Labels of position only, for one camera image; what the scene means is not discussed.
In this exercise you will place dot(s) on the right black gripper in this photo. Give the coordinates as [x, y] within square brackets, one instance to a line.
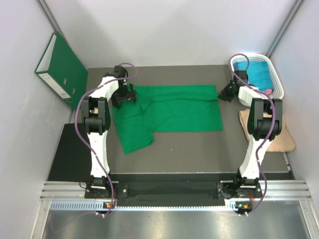
[223, 94]

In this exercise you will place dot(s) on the pink folded t shirt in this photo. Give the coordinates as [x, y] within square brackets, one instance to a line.
[267, 91]

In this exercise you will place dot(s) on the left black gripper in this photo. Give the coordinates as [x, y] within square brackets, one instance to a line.
[129, 95]

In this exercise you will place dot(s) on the green ring binder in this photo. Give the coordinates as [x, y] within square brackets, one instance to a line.
[62, 71]

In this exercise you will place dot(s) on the blue folded t shirt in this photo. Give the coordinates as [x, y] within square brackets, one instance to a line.
[258, 74]

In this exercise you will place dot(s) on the green t shirt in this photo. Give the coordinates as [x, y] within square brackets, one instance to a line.
[179, 108]

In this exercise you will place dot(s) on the beige folded t shirt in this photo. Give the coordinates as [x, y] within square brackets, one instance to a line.
[282, 142]

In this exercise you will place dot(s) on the aluminium frame rail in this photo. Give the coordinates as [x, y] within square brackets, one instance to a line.
[275, 190]

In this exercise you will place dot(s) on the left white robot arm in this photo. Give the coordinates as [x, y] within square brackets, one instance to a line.
[94, 107]

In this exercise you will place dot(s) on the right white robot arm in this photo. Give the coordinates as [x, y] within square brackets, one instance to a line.
[265, 122]

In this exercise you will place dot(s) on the white plastic basket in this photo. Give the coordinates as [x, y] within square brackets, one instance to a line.
[278, 91]

